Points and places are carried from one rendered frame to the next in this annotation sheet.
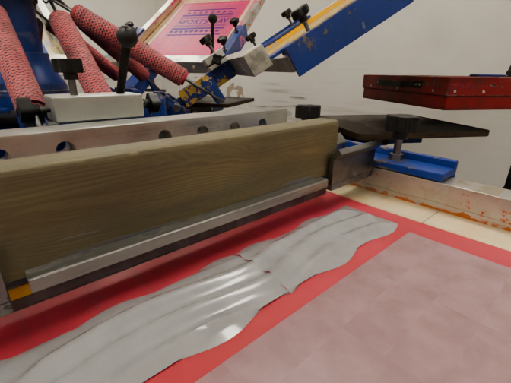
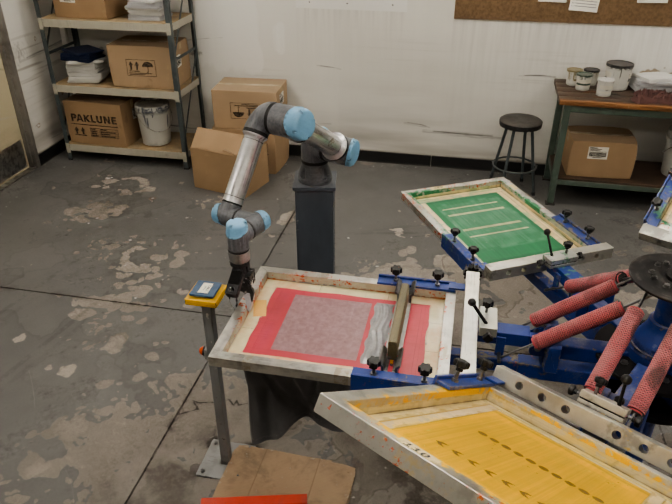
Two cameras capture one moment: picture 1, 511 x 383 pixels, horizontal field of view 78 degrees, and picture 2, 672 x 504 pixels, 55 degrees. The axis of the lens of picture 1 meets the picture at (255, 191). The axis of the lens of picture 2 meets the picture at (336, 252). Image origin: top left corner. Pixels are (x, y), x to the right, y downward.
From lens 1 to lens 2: 2.40 m
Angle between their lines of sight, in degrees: 118
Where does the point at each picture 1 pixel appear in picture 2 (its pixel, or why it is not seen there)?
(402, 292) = (350, 340)
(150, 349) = (377, 313)
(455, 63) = not seen: outside the picture
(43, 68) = (647, 332)
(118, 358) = (379, 311)
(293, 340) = (361, 324)
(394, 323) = (348, 333)
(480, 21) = not seen: outside the picture
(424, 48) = not seen: outside the picture
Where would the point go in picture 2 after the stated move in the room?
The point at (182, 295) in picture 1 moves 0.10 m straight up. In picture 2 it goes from (383, 320) to (384, 297)
